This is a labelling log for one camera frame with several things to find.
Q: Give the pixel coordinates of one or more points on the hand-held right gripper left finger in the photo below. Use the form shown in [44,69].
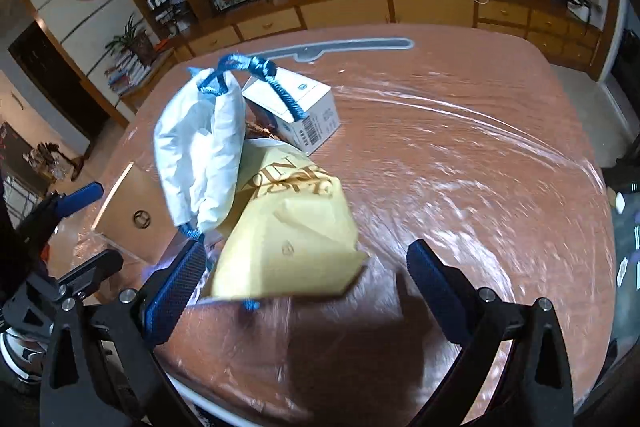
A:
[175,292]

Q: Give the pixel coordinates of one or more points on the gold cardboard card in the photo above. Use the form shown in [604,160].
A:
[125,202]

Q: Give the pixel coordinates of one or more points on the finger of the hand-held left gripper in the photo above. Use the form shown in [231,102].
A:
[95,267]
[80,199]

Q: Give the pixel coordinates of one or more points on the potted green plant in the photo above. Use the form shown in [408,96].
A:
[132,39]

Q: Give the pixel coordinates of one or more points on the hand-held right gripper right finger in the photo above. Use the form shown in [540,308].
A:
[432,292]

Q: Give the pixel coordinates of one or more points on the stack of books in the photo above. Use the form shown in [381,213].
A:
[127,74]

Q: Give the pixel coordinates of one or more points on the cream paper bag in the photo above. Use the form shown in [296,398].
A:
[300,247]

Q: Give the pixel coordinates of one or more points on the dark wooden door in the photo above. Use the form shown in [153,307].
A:
[55,77]

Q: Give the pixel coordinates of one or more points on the grey table frame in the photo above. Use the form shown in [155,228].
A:
[215,402]

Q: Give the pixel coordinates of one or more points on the wooden sideboard with drawers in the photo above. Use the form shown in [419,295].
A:
[425,9]

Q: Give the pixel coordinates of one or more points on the white printed cardboard box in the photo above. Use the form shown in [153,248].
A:
[312,94]

